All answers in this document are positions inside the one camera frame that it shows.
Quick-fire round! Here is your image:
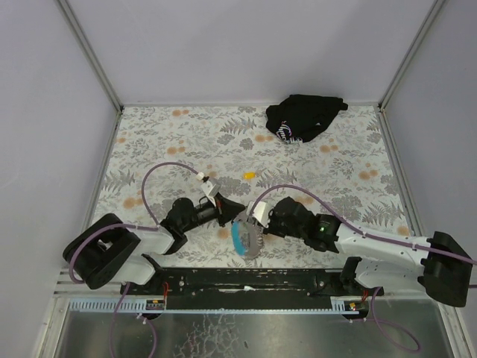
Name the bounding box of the steel key holder with rings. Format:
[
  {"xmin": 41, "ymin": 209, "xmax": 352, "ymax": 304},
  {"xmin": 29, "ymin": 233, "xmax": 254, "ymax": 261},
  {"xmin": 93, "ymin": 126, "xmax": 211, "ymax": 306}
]
[{"xmin": 231, "ymin": 212, "xmax": 263, "ymax": 260}]

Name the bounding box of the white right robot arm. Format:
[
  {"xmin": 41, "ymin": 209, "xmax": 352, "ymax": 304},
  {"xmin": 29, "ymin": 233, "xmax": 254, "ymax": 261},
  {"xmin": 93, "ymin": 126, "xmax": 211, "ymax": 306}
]
[{"xmin": 253, "ymin": 197, "xmax": 473, "ymax": 307}]

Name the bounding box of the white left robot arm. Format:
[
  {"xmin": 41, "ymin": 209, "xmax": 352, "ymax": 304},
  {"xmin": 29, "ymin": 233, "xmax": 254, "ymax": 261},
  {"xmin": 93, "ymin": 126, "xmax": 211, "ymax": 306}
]
[{"xmin": 63, "ymin": 194, "xmax": 246, "ymax": 290}]

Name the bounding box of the floral patterned table mat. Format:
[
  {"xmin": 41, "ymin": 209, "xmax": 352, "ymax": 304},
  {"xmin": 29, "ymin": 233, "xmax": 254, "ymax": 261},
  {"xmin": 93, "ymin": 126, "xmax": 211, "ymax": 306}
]
[{"xmin": 80, "ymin": 105, "xmax": 424, "ymax": 270}]

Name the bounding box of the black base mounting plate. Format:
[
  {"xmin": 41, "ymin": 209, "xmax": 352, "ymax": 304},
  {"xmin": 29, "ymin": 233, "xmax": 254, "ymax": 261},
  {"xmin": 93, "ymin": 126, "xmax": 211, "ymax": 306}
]
[{"xmin": 121, "ymin": 268, "xmax": 375, "ymax": 297}]

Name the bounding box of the black cloth with logo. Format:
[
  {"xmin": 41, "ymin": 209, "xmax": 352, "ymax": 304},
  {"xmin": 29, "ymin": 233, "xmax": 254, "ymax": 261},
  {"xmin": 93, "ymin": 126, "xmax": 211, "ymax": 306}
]
[{"xmin": 265, "ymin": 95, "xmax": 348, "ymax": 144}]

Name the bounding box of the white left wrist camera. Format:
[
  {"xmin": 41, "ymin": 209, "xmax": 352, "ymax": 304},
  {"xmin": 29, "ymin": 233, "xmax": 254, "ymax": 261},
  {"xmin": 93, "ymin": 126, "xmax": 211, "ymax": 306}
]
[{"xmin": 196, "ymin": 172, "xmax": 221, "ymax": 207}]

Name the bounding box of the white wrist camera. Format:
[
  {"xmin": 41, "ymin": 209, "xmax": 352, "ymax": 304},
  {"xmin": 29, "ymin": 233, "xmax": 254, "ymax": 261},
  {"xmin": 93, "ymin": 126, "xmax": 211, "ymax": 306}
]
[
  {"xmin": 196, "ymin": 172, "xmax": 221, "ymax": 207},
  {"xmin": 247, "ymin": 201, "xmax": 273, "ymax": 227}
]

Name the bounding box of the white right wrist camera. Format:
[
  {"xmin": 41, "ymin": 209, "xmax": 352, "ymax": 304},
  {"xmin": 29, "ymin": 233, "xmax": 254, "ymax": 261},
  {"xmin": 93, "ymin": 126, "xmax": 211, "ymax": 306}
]
[{"xmin": 247, "ymin": 201, "xmax": 273, "ymax": 227}]

